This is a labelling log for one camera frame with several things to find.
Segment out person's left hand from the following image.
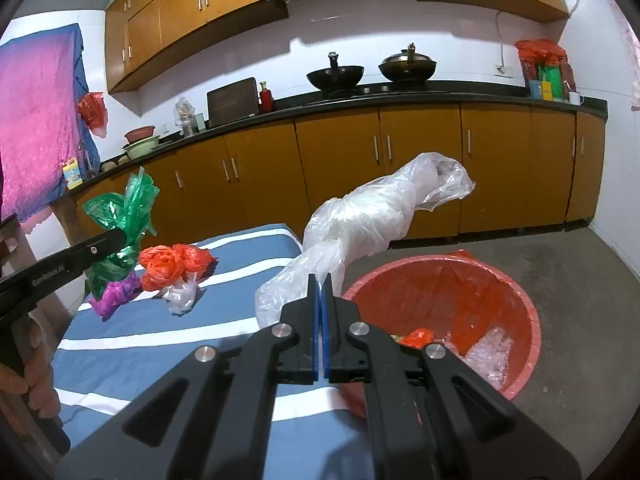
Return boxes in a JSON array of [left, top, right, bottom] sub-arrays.
[[0, 319, 61, 411]]

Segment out red lined waste basket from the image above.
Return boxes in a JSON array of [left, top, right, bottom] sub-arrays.
[[342, 248, 543, 419]]

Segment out purple plastic bag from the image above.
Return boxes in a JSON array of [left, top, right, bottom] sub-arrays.
[[89, 272, 144, 318]]

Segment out gas hob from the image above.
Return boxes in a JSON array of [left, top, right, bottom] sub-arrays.
[[320, 80, 442, 99]]

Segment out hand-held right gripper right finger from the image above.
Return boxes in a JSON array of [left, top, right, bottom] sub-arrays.
[[320, 272, 584, 480]]

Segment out green box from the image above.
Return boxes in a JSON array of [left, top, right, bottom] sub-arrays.
[[542, 64, 564, 100]]

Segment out dark wooden cutting board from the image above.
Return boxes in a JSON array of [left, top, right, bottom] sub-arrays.
[[206, 77, 260, 129]]

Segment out hanging red plastic bag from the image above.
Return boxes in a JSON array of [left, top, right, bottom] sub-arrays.
[[76, 92, 109, 139]]

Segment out black kitchen countertop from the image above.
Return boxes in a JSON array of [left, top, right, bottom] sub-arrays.
[[50, 88, 609, 212]]

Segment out pink floral curtain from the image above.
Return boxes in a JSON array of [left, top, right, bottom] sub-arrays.
[[607, 0, 640, 112]]

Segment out red plastic bag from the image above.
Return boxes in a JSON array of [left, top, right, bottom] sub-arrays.
[[175, 243, 219, 274], [399, 328, 439, 349], [76, 92, 109, 139], [138, 244, 187, 292]]

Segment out small white plastic bag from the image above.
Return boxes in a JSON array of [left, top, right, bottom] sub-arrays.
[[162, 272, 201, 317]]

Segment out white socket cable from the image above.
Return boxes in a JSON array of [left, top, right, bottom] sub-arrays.
[[495, 9, 506, 67]]

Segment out red bag over groceries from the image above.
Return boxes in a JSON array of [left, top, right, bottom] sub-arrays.
[[515, 39, 569, 67]]

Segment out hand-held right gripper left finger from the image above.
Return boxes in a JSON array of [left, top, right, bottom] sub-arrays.
[[55, 274, 324, 480]]

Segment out green plastic bag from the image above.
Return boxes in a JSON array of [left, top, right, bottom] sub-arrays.
[[82, 166, 161, 302]]

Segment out blue white striped cloth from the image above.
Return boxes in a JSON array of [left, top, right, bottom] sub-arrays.
[[50, 223, 372, 480]]

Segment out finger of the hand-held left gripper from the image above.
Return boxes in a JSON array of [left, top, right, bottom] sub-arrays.
[[67, 228, 126, 274]]

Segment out yellow detergent bottle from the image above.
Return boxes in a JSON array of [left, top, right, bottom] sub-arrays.
[[62, 155, 84, 190]]

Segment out lidded wok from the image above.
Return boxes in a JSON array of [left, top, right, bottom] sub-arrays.
[[378, 43, 438, 84]]

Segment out pink and blue curtain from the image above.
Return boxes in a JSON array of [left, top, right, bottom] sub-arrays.
[[0, 23, 101, 224]]

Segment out large clear plastic bag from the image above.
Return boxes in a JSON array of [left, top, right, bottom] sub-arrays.
[[254, 152, 477, 332]]

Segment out green plastic basin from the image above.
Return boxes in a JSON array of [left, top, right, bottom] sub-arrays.
[[122, 135, 161, 160]]

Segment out red plastic basin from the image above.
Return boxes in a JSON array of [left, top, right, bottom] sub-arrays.
[[123, 125, 156, 145]]

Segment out wooden base cabinets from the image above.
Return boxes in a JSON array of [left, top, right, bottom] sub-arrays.
[[50, 101, 609, 311]]

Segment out black wok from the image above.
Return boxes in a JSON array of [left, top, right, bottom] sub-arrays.
[[305, 51, 364, 92]]

